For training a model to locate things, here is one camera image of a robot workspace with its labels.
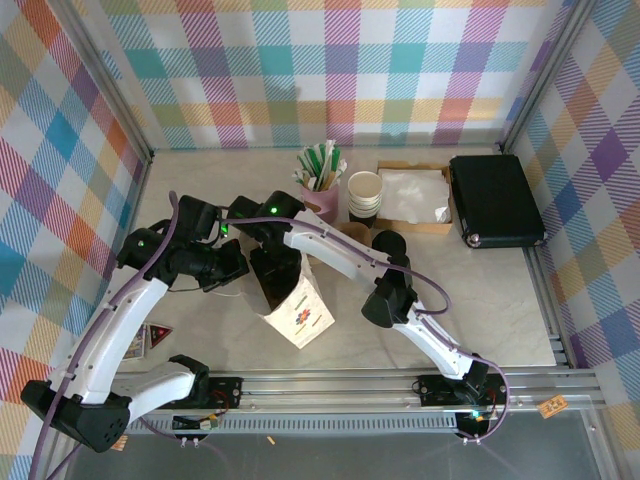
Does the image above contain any white printed paper bag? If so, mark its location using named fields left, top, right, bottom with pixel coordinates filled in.
left=219, top=238, right=335, bottom=351

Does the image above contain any stack of cardboard cup carriers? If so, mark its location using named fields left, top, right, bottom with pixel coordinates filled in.
left=334, top=222, right=374, bottom=246

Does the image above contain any pink straw canister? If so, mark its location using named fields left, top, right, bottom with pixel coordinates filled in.
left=299, top=184, right=341, bottom=226

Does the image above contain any black red triangle sticker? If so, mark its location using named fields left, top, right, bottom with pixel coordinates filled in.
left=148, top=323, right=174, bottom=350

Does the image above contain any colourful small card box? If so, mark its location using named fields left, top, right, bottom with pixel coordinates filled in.
left=127, top=324, right=150, bottom=360

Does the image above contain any stack of paper cups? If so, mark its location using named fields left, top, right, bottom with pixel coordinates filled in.
left=346, top=172, right=384, bottom=224

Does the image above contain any stack of black lids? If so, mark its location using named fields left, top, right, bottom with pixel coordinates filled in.
left=372, top=229, right=411, bottom=266

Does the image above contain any stack of white napkins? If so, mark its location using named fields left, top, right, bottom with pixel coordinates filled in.
left=378, top=167, right=453, bottom=225

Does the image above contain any brown cardboard napkin tray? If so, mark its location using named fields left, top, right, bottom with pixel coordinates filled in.
left=374, top=160, right=455, bottom=235

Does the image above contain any black yellow power connector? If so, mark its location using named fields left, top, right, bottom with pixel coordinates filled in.
left=457, top=407, right=497, bottom=426
left=171, top=412, right=222, bottom=433

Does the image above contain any black hard case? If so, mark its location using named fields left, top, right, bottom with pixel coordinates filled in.
left=448, top=153, right=547, bottom=250

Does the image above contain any orange sticker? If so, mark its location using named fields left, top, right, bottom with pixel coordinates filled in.
left=538, top=394, right=569, bottom=420

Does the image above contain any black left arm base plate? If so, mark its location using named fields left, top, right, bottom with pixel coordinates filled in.
left=151, top=375, right=244, bottom=411

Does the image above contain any aluminium front rail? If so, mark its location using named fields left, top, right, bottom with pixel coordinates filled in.
left=54, top=372, right=604, bottom=416

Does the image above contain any grey slotted cable duct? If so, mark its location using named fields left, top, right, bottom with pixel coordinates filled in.
left=124, top=413, right=464, bottom=436

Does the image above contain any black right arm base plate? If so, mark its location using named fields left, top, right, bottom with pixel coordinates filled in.
left=417, top=372, right=511, bottom=407

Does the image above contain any aluminium frame post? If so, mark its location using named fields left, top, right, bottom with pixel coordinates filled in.
left=497, top=0, right=601, bottom=154
left=52, top=0, right=156, bottom=162

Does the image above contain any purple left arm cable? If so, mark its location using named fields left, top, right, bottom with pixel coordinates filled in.
left=29, top=189, right=201, bottom=480

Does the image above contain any aluminium side rail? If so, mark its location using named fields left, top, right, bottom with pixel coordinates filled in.
left=522, top=247, right=571, bottom=369

